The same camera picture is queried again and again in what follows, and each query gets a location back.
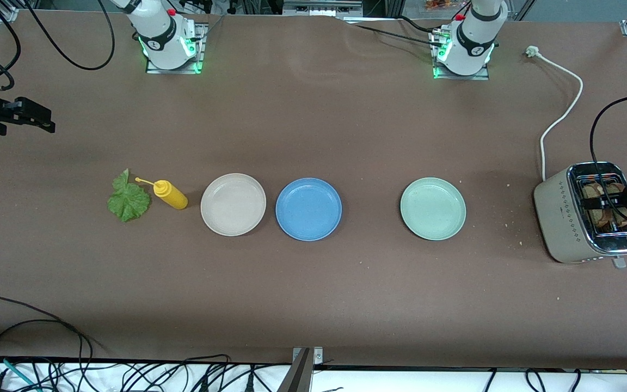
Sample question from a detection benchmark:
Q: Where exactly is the brown bread slice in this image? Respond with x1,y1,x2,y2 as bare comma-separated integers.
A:
582,183,613,229
605,184,627,228

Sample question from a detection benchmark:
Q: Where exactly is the green lettuce leaf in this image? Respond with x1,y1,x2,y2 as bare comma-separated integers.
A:
107,169,152,223

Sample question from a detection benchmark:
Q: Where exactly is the yellow mustard squeeze bottle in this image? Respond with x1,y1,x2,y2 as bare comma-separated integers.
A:
135,177,188,210

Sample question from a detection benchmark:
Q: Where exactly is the light green plate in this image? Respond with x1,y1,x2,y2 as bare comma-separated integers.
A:
400,177,467,241

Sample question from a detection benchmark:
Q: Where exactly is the beige plate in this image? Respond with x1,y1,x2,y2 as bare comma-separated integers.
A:
200,173,267,237

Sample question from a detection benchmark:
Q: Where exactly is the blue plate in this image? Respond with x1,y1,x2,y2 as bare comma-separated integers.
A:
275,177,342,241

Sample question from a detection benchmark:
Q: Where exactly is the beige and chrome toaster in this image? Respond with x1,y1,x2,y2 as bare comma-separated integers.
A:
533,161,627,269

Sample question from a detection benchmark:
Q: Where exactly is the grey metal box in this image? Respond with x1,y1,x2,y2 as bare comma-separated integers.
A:
282,0,364,18

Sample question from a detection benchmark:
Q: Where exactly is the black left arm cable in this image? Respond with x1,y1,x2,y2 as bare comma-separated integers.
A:
589,94,627,219

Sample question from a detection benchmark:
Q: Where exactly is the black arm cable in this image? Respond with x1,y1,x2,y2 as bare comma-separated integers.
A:
24,0,116,71
589,94,627,219

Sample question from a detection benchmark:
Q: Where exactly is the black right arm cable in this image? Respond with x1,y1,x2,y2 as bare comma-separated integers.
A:
24,0,116,71

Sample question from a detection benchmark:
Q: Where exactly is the white toaster power cable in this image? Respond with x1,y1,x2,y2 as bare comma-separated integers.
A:
526,46,585,182

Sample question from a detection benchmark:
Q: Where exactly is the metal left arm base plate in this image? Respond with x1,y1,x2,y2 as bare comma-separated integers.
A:
432,61,491,81

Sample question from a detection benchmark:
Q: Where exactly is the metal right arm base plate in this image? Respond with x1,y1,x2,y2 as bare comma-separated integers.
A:
146,22,206,75

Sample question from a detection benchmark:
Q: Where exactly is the long looping black cable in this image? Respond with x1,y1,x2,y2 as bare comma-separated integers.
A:
0,297,95,392

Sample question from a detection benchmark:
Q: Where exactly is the teal cable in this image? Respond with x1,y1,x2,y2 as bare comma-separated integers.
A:
0,354,39,392

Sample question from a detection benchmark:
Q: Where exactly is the black cable across table edge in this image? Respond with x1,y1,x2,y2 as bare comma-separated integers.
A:
341,15,445,47

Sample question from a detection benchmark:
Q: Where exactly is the tangled black floor cable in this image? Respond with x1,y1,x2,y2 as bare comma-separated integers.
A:
93,355,271,392

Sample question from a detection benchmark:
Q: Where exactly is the metal table clamp bracket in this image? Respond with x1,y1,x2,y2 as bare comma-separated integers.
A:
278,347,325,392

